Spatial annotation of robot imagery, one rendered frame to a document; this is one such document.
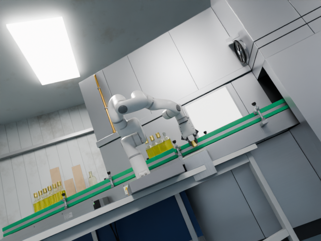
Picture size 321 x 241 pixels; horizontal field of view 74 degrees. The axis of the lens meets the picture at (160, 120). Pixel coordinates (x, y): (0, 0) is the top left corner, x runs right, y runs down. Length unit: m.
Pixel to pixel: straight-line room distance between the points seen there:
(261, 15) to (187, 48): 0.71
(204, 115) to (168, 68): 0.61
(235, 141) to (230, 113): 0.32
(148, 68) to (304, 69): 1.33
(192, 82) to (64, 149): 3.26
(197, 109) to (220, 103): 0.20
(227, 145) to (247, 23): 0.93
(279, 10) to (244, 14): 0.23
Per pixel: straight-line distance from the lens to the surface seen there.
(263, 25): 1.85
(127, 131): 1.35
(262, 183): 1.63
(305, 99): 1.66
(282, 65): 1.71
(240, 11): 1.91
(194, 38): 2.27
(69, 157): 4.59
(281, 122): 1.76
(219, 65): 2.10
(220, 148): 1.68
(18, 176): 4.78
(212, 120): 1.91
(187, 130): 1.47
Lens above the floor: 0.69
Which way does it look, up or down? 18 degrees up
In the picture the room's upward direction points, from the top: 23 degrees counter-clockwise
